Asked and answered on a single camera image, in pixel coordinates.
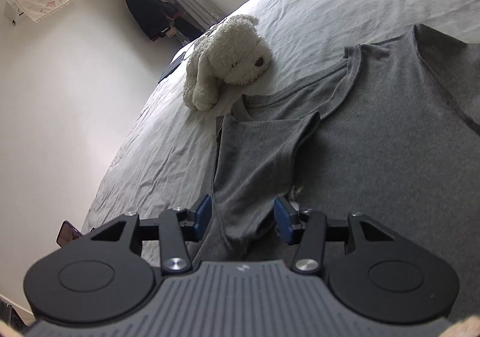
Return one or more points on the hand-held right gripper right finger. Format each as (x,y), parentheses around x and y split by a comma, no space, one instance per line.
(283,220)

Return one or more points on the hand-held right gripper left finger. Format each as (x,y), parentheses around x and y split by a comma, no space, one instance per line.
(204,215)

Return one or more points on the grey t-shirt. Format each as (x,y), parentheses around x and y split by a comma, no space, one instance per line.
(375,153)

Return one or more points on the dark hanging clothes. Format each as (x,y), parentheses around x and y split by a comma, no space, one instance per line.
(144,10)

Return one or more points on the smartphone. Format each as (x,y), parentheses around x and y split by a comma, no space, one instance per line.
(67,234)

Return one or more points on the white plush dog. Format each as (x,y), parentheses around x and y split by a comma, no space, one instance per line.
(228,52)

